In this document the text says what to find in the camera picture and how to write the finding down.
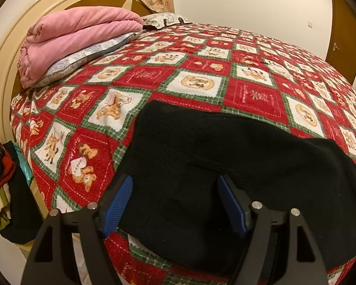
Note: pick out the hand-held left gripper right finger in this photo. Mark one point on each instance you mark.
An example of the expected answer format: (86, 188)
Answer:
(232, 207)

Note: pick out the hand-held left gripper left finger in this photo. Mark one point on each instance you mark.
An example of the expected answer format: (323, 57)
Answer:
(118, 206)

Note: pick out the black pants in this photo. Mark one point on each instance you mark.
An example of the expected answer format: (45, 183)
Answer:
(195, 154)

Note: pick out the dark cloth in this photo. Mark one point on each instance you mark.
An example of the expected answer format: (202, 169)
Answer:
(20, 207)

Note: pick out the teal cloth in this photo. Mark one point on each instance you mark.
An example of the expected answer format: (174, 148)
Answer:
(25, 166)

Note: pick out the red checked printed bedspread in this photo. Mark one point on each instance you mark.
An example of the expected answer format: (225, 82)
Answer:
(255, 95)

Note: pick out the grey patterned pillow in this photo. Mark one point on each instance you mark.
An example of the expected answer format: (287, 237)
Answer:
(77, 57)

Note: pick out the folded pink blanket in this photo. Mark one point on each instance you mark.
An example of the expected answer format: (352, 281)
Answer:
(77, 35)

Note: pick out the cream wooden bed headboard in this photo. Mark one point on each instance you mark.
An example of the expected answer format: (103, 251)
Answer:
(6, 65)

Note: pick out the white patterned pillow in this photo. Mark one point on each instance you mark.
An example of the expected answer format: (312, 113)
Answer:
(160, 19)

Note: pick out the brown wooden door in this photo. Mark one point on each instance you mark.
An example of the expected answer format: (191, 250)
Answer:
(344, 35)

